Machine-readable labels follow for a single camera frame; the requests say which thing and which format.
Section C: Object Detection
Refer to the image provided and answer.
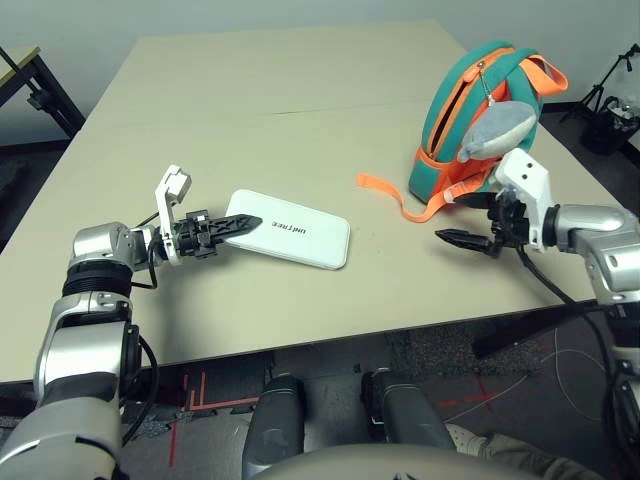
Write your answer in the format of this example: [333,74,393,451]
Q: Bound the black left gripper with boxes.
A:
[172,210,265,261]

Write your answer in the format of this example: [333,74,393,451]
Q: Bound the dark grey robot leg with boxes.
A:
[242,373,307,480]
[360,367,456,451]

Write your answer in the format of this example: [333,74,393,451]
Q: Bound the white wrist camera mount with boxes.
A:
[492,148,560,251]
[153,163,193,265]

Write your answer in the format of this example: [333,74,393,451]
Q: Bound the white Unitree pencil case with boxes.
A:
[219,188,351,271]

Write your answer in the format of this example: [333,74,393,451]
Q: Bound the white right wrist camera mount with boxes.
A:
[492,148,560,251]

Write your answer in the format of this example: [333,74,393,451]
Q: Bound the khaki bystander trouser leg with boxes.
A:
[472,433,609,480]

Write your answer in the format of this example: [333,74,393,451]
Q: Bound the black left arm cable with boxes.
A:
[122,212,162,444]

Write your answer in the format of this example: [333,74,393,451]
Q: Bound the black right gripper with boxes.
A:
[434,192,531,259]

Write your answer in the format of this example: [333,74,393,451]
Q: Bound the black tripod stand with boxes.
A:
[559,43,640,124]

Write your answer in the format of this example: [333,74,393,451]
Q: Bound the dark grey robot right leg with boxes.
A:
[360,367,456,451]

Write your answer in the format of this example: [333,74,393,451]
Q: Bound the teal and orange backpack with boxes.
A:
[356,40,570,224]

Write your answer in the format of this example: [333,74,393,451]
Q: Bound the dark grey robot left leg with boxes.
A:
[242,373,307,480]

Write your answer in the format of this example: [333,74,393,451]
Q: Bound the black framed side table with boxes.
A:
[0,46,86,146]

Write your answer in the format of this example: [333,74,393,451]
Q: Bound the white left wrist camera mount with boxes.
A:
[153,163,193,265]

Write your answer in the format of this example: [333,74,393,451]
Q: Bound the black trash bin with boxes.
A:
[579,95,640,155]

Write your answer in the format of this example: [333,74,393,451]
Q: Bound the white perforated bystander shoe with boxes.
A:
[444,423,491,454]

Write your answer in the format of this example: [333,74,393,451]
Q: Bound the grey robot torso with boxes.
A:
[259,443,596,480]

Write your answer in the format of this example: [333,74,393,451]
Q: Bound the grey plush shark keychain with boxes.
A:
[457,101,539,162]

